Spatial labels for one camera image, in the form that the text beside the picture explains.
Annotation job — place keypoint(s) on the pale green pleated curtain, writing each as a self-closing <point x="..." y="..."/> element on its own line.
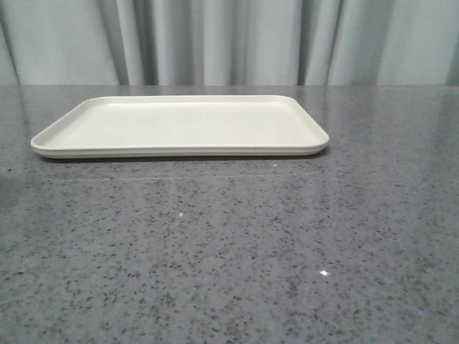
<point x="217" y="43"/>

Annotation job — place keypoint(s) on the cream rectangular plastic tray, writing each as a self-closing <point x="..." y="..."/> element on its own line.
<point x="182" y="125"/>

